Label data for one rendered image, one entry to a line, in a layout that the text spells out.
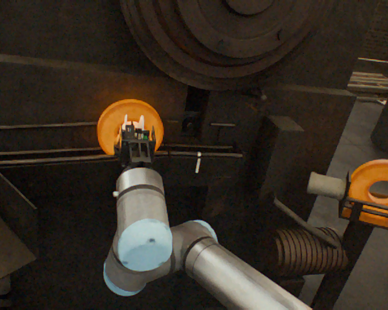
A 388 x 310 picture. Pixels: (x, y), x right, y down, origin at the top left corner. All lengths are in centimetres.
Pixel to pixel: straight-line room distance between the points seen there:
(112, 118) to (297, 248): 58
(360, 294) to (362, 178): 91
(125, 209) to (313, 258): 58
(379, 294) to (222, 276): 128
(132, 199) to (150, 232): 8
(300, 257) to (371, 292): 88
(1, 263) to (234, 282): 41
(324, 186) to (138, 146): 51
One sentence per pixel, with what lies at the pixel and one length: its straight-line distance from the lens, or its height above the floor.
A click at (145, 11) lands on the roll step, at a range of 75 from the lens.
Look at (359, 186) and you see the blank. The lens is 100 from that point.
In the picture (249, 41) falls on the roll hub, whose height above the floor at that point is 101.
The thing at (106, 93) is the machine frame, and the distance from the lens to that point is 90.
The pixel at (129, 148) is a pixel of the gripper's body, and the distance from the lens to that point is 73.
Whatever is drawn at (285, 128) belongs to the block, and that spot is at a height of 80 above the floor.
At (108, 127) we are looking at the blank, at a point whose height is 76.
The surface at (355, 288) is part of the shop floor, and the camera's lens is 183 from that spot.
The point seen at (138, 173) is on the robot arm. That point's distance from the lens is 67.
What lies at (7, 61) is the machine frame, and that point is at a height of 87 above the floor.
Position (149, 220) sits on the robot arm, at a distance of 60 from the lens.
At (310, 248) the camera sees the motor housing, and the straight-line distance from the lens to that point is 103.
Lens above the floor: 111
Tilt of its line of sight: 27 degrees down
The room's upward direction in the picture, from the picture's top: 11 degrees clockwise
